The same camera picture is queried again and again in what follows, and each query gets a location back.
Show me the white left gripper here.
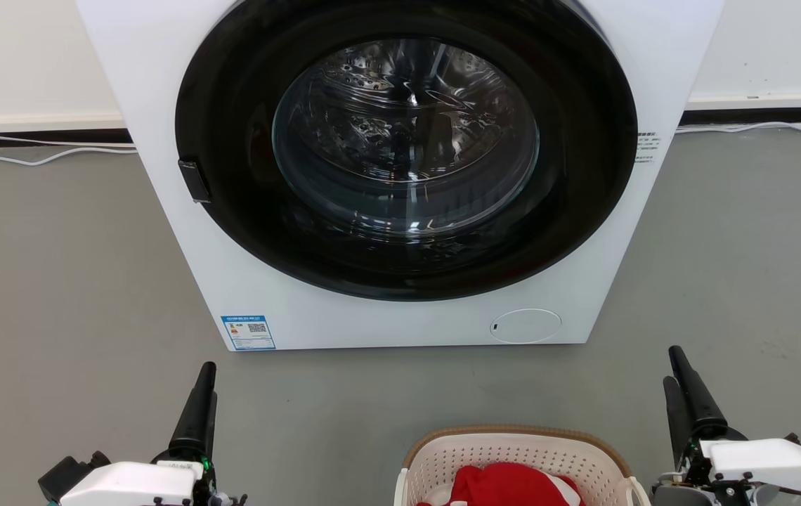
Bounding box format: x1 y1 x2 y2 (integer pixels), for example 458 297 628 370
59 361 248 506

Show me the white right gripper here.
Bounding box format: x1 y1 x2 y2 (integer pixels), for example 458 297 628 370
652 345 801 506

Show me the cream perforated laundry basket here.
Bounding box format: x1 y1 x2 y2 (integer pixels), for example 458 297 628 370
393 424 652 506

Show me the blue energy label sticker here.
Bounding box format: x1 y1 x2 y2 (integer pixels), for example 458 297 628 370
221 315 277 351

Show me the round white filter cover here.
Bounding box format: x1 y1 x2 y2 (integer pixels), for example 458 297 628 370
489 309 563 345

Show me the red garment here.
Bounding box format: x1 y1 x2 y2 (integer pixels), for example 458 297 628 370
417 462 586 506

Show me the white front-load washing machine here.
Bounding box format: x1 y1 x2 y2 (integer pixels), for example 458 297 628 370
76 0 726 352

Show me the black round washer door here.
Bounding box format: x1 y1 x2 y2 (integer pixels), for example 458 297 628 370
175 0 639 302

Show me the steel washer drum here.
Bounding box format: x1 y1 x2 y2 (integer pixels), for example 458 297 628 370
272 38 540 244

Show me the black door handle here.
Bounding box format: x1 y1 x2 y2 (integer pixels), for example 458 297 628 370
177 159 211 205

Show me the white floor cable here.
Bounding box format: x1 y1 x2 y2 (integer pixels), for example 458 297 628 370
675 121 801 138
0 145 138 168

